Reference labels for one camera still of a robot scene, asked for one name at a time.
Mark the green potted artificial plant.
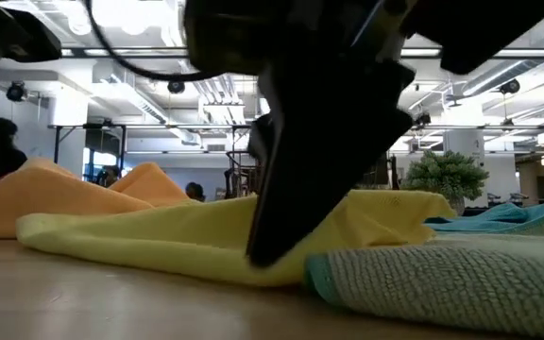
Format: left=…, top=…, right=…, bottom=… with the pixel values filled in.
left=401, top=149, right=491, bottom=217

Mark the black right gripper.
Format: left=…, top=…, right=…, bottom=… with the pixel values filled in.
left=184, top=0, right=544, bottom=268

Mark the green microfiber towel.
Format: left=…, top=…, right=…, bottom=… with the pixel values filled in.
left=303, top=203, right=544, bottom=339

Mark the teal microfiber towel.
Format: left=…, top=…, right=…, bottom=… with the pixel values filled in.
left=424, top=200, right=544, bottom=236

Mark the orange microfiber towel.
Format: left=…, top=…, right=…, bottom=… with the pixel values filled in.
left=108, top=161, right=203, bottom=208
left=0, top=157, right=156, bottom=240

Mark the black monitor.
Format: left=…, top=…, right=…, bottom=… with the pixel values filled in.
left=361, top=153, right=392, bottom=190

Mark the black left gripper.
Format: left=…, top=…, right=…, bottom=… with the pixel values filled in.
left=0, top=0, right=63, bottom=117

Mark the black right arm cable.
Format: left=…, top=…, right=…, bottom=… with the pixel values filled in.
left=82, top=0, right=221, bottom=83

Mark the black metal rack frame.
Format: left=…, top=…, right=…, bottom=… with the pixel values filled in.
left=47, top=122, right=254, bottom=164

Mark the black frame beam with lights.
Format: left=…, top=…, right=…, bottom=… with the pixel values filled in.
left=59, top=45, right=544, bottom=60

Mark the yellow microfiber towel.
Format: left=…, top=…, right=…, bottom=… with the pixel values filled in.
left=15, top=188, right=458, bottom=289

